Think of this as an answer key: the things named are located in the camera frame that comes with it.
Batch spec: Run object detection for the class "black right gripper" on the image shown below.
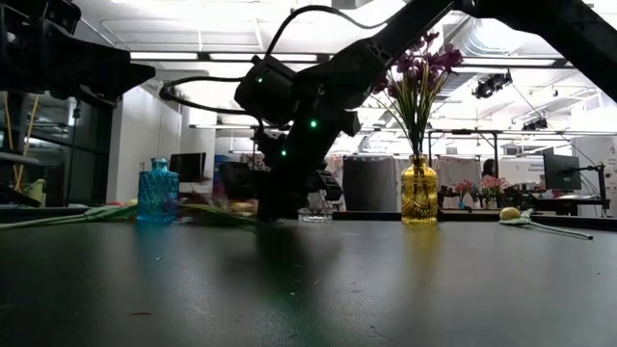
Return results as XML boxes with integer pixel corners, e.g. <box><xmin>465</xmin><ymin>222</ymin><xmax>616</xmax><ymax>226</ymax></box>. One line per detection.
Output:
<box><xmin>257</xmin><ymin>86</ymin><xmax>362</xmax><ymax>221</ymax></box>

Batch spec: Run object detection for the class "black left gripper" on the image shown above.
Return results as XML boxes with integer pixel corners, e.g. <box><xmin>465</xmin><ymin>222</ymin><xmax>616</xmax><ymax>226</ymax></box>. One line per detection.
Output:
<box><xmin>9</xmin><ymin>18</ymin><xmax>156</xmax><ymax>103</ymax></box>

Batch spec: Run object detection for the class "black monitor on arm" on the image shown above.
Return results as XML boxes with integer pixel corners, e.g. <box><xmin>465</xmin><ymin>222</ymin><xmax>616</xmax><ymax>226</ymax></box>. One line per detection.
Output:
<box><xmin>542</xmin><ymin>152</ymin><xmax>582</xmax><ymax>192</ymax></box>

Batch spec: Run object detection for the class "clear glass vase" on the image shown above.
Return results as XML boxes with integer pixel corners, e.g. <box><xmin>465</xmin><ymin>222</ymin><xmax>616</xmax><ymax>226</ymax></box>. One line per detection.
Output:
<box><xmin>297</xmin><ymin>188</ymin><xmax>335</xmax><ymax>224</ymax></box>

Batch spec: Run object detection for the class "blue glass vase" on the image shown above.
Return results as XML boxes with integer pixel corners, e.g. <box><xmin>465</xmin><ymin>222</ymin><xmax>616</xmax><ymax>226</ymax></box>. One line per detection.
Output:
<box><xmin>136</xmin><ymin>156</ymin><xmax>180</xmax><ymax>224</ymax></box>

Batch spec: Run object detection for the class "amber glass vase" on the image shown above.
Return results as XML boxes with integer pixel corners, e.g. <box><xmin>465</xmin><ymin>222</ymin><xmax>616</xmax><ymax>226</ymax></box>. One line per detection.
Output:
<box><xmin>400</xmin><ymin>153</ymin><xmax>439</xmax><ymax>227</ymax></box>

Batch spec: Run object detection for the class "black curtain panel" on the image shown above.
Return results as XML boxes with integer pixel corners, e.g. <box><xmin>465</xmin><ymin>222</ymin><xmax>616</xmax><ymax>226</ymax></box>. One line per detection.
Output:
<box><xmin>341</xmin><ymin>156</ymin><xmax>397</xmax><ymax>212</ymax></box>

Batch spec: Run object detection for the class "black table mat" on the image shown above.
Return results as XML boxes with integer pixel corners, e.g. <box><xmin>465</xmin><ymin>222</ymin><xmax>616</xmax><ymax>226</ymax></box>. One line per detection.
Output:
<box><xmin>0</xmin><ymin>216</ymin><xmax>617</xmax><ymax>347</ymax></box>

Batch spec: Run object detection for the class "small black monitor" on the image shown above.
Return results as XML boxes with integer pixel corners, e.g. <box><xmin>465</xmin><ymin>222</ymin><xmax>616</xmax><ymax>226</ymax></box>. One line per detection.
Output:
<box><xmin>168</xmin><ymin>151</ymin><xmax>207</xmax><ymax>184</ymax></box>

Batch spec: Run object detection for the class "wooden stick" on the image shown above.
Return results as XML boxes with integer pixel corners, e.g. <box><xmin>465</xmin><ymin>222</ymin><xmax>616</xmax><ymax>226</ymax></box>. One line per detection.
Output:
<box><xmin>13</xmin><ymin>93</ymin><xmax>40</xmax><ymax>192</ymax></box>

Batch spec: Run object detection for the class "pale green jug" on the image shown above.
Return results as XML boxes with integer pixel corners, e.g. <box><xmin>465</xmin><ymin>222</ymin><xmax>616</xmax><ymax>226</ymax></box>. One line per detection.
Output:
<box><xmin>23</xmin><ymin>177</ymin><xmax>47</xmax><ymax>203</ymax></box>

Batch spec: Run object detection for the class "red background flower bouquet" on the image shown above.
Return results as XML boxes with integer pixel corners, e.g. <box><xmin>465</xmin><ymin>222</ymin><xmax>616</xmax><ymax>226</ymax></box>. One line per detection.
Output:
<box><xmin>455</xmin><ymin>178</ymin><xmax>477</xmax><ymax>211</ymax></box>

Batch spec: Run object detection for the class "person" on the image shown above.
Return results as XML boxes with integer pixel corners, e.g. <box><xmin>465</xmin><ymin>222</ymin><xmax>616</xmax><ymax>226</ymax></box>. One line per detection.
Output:
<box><xmin>480</xmin><ymin>157</ymin><xmax>500</xmax><ymax>180</ymax></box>

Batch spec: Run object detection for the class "pink background flower bouquet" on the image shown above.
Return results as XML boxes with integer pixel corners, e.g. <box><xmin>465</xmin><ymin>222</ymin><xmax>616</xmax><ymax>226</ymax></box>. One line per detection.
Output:
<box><xmin>479</xmin><ymin>175</ymin><xmax>507</xmax><ymax>209</ymax></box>

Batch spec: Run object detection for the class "black ceiling spotlight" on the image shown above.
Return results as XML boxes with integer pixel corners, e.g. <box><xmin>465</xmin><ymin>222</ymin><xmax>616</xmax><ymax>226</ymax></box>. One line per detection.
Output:
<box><xmin>471</xmin><ymin>69</ymin><xmax>514</xmax><ymax>100</ymax></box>

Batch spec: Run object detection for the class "black aluminium table frame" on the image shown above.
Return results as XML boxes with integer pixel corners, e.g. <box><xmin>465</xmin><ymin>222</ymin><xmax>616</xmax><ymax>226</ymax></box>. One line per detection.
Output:
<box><xmin>0</xmin><ymin>204</ymin><xmax>617</xmax><ymax>231</ymax></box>

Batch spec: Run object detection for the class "black background gantry frame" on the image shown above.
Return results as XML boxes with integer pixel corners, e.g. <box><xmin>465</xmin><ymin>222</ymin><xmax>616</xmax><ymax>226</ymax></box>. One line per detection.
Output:
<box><xmin>426</xmin><ymin>127</ymin><xmax>500</xmax><ymax>174</ymax></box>

